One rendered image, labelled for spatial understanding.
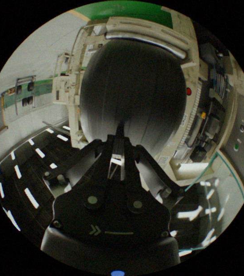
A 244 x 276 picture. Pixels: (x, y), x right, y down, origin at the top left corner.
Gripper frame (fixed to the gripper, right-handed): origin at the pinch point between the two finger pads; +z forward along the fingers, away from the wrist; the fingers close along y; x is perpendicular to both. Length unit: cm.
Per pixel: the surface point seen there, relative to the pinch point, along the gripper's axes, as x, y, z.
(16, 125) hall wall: -194, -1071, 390
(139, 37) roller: 35.9, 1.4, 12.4
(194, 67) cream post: 39, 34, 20
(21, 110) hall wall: -50, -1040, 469
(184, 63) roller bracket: 32.7, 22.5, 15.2
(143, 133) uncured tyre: 0.7, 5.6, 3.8
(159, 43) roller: 35.9, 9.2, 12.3
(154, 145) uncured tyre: -2.7, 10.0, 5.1
